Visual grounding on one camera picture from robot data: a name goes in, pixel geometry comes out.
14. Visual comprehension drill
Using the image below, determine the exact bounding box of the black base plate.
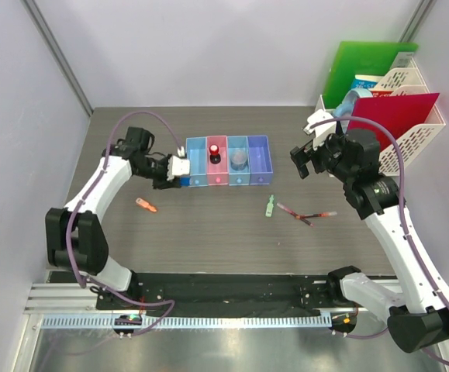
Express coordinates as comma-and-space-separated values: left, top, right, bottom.
47, 270, 372, 311

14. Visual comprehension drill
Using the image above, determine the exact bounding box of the green folder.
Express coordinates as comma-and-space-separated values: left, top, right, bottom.
323, 41, 418, 109

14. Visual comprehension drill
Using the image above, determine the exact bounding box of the orange utility knife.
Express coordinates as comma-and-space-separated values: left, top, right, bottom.
135, 198, 157, 213

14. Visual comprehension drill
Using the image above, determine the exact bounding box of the dark red pen refill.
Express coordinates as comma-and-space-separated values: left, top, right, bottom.
276, 202, 314, 227

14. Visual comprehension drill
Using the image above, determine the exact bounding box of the pink drawer box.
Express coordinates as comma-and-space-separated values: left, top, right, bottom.
206, 136, 229, 186

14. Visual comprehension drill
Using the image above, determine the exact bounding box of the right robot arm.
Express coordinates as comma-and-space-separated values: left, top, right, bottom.
290, 129, 449, 353

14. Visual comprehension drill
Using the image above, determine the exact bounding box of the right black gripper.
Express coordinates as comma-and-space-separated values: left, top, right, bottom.
292, 127, 356, 183

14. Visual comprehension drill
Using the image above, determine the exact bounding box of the red white book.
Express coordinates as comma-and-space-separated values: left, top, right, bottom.
371, 90, 393, 98

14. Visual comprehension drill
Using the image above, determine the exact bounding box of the magenta folder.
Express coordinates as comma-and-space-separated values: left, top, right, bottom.
352, 93, 440, 140

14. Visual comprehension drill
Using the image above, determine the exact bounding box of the purple drawer box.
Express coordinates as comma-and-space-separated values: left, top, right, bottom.
247, 135, 274, 185

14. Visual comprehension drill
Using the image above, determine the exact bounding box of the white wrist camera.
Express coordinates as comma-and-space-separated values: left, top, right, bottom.
168, 146, 191, 181
302, 109, 337, 150

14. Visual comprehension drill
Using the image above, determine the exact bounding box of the blue white book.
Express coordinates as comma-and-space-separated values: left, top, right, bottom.
351, 74, 383, 89

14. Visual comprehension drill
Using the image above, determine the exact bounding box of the clear paper clip jar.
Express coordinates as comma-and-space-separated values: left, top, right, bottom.
230, 148, 248, 171

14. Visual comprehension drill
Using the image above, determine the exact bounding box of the green correction tape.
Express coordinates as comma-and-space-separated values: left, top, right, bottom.
265, 195, 275, 218

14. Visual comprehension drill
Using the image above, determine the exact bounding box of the blue tape roll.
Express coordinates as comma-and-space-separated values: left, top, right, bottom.
332, 88, 373, 117

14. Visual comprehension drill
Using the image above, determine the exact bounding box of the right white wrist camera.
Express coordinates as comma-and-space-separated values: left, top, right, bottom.
302, 109, 337, 150

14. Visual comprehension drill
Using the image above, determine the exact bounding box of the slotted cable duct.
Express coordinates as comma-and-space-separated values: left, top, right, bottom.
42, 312, 332, 329

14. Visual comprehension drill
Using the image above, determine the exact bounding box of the red ink bottle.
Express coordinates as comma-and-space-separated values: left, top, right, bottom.
209, 144, 221, 164

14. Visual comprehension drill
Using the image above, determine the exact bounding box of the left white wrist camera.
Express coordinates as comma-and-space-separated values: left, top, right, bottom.
168, 146, 191, 181

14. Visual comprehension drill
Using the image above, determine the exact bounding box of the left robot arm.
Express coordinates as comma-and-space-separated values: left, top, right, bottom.
45, 126, 190, 309

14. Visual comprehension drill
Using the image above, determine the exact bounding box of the light blue drawer box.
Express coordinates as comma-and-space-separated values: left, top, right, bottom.
186, 137, 208, 187

